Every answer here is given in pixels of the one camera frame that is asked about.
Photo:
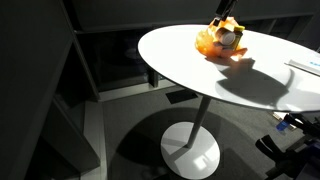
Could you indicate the white table pedestal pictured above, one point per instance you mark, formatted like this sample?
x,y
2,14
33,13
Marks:
x,y
191,150

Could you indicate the small blue object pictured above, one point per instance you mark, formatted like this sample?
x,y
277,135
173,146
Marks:
x,y
283,125

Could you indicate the dark floor mat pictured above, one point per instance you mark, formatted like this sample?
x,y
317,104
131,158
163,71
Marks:
x,y
181,96

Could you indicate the dark robot gripper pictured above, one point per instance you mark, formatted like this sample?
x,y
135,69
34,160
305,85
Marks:
x,y
226,5

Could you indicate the dark shelf unit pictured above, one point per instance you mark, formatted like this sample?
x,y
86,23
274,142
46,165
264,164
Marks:
x,y
50,100

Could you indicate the black stand on floor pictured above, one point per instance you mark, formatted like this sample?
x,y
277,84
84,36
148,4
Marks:
x,y
293,156

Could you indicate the orange plastic bag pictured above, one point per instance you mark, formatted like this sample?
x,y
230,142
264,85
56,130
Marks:
x,y
208,43

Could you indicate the white paper booklet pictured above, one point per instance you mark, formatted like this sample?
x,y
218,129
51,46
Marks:
x,y
305,67

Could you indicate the brown bottle yellow cap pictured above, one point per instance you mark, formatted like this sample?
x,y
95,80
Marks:
x,y
238,36

